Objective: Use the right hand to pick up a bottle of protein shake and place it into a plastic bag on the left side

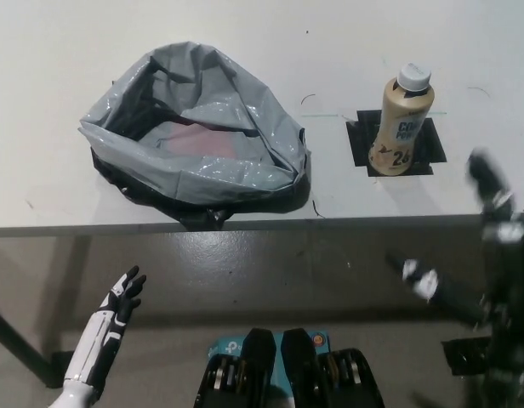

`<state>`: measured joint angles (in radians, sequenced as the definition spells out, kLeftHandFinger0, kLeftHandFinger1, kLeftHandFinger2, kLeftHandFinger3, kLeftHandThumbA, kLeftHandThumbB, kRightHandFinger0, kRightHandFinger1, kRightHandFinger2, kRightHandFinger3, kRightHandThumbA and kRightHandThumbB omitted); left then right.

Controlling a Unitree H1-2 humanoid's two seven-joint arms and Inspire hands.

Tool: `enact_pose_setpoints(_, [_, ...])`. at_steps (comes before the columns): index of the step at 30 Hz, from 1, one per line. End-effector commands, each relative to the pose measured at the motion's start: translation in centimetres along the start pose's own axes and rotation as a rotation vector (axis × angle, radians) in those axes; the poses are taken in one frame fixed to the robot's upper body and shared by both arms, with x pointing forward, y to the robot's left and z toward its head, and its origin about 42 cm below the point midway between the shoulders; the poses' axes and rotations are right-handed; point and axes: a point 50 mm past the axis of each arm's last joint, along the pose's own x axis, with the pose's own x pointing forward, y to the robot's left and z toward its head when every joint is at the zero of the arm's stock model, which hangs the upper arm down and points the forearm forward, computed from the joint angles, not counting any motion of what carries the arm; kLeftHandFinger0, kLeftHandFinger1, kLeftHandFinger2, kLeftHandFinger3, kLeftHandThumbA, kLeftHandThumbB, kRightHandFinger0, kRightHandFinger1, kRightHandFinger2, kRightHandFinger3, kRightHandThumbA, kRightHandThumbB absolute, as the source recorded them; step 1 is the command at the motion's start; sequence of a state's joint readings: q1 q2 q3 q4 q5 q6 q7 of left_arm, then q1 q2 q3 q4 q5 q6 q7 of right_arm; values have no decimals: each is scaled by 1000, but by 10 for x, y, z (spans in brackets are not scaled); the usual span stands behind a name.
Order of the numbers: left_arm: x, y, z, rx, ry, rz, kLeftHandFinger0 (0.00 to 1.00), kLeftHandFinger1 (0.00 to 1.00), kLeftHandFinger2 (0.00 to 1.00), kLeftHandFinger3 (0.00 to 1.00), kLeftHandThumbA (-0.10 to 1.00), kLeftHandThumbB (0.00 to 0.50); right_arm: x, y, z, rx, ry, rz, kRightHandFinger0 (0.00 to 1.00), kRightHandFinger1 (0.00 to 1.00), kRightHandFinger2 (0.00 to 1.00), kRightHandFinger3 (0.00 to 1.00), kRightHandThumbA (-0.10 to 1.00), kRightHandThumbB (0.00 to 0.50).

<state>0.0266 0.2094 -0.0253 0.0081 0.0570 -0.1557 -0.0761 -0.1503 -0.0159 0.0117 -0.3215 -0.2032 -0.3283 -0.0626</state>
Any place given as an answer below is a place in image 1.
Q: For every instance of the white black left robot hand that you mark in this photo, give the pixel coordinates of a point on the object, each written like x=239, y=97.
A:
x=96, y=340

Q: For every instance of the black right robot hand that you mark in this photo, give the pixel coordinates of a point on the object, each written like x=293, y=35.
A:
x=502, y=238

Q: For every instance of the beige protein shake bottle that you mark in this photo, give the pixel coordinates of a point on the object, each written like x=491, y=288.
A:
x=398, y=123

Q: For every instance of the grey plastic bag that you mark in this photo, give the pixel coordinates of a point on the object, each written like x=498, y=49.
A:
x=228, y=174

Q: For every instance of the red item inside bag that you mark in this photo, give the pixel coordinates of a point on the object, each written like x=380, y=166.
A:
x=206, y=142

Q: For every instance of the black table leg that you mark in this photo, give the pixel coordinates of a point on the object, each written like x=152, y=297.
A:
x=19, y=338

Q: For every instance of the black tape patch square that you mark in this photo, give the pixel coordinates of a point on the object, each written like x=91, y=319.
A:
x=432, y=144

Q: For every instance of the black floor tape patch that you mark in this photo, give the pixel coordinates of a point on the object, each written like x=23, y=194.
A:
x=464, y=357

